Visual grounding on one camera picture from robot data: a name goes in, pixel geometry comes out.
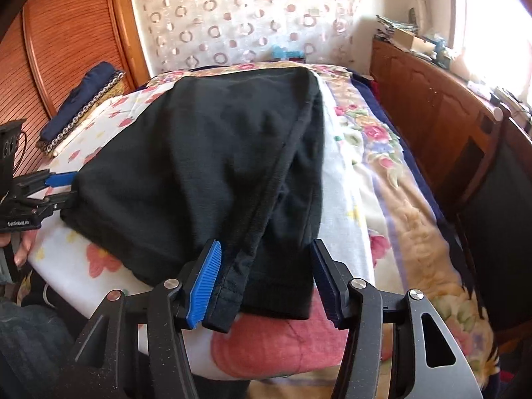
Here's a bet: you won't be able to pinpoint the wooden cabinet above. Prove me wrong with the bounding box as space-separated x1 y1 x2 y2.
369 35 532 205

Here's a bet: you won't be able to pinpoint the person's left hand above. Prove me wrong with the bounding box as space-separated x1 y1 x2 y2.
12 229 43 270

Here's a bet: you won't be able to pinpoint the beige floral blanket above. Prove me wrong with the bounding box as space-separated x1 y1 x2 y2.
137 62 504 399

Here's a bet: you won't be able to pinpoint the white pink-flowered bed sheet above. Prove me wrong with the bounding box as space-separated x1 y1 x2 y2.
27 72 375 383

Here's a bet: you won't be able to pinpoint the black t-shirt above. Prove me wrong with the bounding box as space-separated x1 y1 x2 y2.
60 66 328 334

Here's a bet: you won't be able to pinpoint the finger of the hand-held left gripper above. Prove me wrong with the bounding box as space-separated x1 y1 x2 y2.
16 170 79 195
25 190 80 217

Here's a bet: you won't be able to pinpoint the bright window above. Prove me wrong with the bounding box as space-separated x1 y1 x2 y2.
452 0 532 106

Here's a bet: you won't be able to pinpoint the yellow pillow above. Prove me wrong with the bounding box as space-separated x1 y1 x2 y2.
100 78 126 101

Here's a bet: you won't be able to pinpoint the stack of magazines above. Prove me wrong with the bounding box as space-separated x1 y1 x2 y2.
375 14 418 37

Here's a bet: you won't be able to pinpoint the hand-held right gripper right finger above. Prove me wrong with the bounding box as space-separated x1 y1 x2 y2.
312 239 485 399

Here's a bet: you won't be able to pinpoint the teal plastic packet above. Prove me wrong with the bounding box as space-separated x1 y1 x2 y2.
272 45 307 62

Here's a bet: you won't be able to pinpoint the wooden chair with dark back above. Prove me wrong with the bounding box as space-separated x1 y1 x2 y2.
456 104 532 343

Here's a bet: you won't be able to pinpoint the navy medallion patterned cloth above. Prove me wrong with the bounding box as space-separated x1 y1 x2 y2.
37 70 125 159

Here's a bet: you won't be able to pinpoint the wooden slatted wardrobe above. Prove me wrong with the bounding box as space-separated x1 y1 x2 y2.
0 0 151 175

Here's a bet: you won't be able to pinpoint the cardboard box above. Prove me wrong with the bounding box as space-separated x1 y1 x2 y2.
392 31 425 51

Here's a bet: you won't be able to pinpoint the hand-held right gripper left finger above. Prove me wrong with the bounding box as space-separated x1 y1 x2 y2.
62 239 223 399

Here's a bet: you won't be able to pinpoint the pink towel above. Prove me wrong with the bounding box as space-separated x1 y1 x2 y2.
209 298 355 382

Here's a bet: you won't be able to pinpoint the circle patterned curtain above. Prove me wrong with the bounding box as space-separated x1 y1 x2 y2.
127 0 416 76

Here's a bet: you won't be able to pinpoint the person's dark jeans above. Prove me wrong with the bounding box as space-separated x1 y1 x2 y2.
0 298 84 399

